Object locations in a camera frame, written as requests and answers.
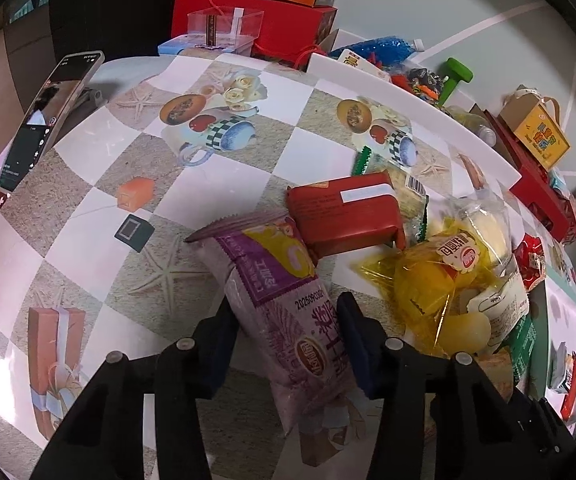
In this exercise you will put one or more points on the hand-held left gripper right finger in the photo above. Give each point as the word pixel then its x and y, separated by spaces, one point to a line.
pixel 360 355

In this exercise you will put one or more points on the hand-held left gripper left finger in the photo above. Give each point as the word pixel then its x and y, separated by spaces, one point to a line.
pixel 215 355

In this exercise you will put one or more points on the purple snack packet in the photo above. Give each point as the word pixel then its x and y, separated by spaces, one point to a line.
pixel 278 280

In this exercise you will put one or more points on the plain red snack packet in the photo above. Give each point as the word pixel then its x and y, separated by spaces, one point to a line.
pixel 343 215

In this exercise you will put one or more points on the dark green snack packet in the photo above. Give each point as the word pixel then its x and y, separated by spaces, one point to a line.
pixel 523 345

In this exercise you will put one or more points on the large white gift box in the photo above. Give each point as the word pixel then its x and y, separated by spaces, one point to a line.
pixel 563 310

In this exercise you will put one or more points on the yellow clear bread bag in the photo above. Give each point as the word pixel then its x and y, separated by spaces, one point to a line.
pixel 433 280

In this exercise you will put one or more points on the clear green-edged snack packet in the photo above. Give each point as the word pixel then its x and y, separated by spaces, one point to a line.
pixel 411 205

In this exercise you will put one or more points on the small red snack packet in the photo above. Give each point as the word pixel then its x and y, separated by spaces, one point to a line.
pixel 529 260

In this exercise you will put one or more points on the cream orange snack packet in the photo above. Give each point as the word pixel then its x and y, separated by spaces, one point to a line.
pixel 566 372

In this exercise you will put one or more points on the clear plastic bottle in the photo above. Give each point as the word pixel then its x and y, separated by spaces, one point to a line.
pixel 473 125

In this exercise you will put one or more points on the white tray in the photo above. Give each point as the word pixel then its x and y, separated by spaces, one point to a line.
pixel 418 105

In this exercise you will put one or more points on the light blue tissue pack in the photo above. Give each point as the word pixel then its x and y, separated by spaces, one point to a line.
pixel 561 182

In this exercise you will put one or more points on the pile of small colourful toys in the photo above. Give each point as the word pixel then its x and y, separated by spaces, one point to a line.
pixel 418 82

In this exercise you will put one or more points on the yellow white card box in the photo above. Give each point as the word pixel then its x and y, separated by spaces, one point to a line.
pixel 360 64

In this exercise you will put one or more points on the smartphone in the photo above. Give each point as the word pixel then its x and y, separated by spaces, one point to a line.
pixel 43 120

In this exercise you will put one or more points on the green toy dumbbell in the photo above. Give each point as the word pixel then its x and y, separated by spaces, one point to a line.
pixel 455 72

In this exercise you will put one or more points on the blue bottle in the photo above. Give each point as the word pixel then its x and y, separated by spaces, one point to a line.
pixel 383 49

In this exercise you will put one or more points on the light blue flat box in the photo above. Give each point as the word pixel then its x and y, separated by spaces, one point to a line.
pixel 178 46

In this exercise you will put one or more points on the clear plastic box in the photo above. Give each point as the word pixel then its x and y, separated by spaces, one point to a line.
pixel 223 25

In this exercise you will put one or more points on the large red gift box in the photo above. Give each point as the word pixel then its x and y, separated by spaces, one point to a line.
pixel 288 27

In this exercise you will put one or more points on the black cabinet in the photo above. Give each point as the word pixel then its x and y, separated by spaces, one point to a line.
pixel 113 0

